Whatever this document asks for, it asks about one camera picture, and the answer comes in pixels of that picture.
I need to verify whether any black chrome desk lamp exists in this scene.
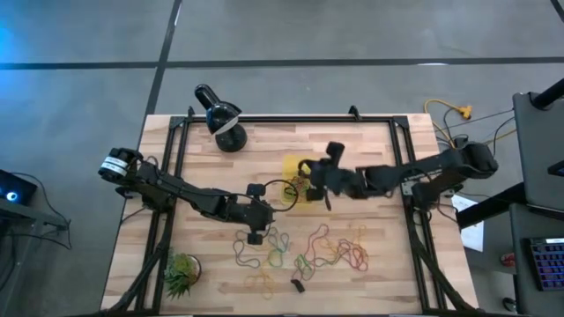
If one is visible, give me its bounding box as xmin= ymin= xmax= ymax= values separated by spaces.
xmin=194 ymin=83 xmax=249 ymax=153

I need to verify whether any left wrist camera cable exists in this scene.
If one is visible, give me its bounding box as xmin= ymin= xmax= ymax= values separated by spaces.
xmin=263 ymin=178 xmax=301 ymax=214

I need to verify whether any potted succulent plant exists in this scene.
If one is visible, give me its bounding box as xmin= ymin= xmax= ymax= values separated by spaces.
xmin=163 ymin=251 xmax=203 ymax=300

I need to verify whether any gray metal cart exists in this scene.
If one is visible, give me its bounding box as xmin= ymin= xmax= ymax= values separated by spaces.
xmin=0 ymin=200 xmax=72 ymax=317

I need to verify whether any dark brown rubber band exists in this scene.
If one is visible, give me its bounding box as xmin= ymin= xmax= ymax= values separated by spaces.
xmin=232 ymin=240 xmax=262 ymax=269

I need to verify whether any wide green rubber band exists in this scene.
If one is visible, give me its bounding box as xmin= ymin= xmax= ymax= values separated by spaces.
xmin=266 ymin=246 xmax=284 ymax=269
xmin=293 ymin=253 xmax=317 ymax=282

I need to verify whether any long yellow rubber band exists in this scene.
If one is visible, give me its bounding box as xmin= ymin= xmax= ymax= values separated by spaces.
xmin=244 ymin=269 xmax=278 ymax=301

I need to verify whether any dark gray desk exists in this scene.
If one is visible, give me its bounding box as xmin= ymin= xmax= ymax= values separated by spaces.
xmin=508 ymin=202 xmax=564 ymax=317

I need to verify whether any teal rubber band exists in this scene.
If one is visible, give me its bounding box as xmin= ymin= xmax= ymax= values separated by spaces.
xmin=267 ymin=226 xmax=291 ymax=256

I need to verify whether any black computer with blue light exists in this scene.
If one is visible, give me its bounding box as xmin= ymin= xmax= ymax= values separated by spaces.
xmin=0 ymin=168 xmax=39 ymax=207

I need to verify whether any black aluminium rig frame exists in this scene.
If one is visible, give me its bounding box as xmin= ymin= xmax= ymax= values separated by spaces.
xmin=100 ymin=104 xmax=482 ymax=317

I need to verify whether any yellow translucent plastic bin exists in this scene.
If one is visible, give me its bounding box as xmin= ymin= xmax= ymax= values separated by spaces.
xmin=281 ymin=153 xmax=319 ymax=207

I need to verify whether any long red rubber band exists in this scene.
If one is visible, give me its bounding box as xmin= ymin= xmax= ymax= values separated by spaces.
xmin=305 ymin=223 xmax=332 ymax=266

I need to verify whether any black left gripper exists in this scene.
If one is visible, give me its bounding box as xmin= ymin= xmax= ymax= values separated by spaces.
xmin=227 ymin=182 xmax=276 ymax=247

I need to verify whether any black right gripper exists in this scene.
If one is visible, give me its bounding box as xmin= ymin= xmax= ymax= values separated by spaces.
xmin=306 ymin=140 xmax=369 ymax=203

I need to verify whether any white paper sheet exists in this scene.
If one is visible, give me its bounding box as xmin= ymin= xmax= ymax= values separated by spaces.
xmin=450 ymin=193 xmax=486 ymax=254

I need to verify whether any yellow extension cord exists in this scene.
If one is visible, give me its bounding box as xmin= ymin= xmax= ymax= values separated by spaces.
xmin=423 ymin=98 xmax=474 ymax=143

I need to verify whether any black pole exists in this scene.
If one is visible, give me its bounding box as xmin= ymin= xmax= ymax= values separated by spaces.
xmin=530 ymin=77 xmax=564 ymax=111

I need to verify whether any backlit keyboard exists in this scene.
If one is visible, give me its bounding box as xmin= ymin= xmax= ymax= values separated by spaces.
xmin=527 ymin=236 xmax=564 ymax=292

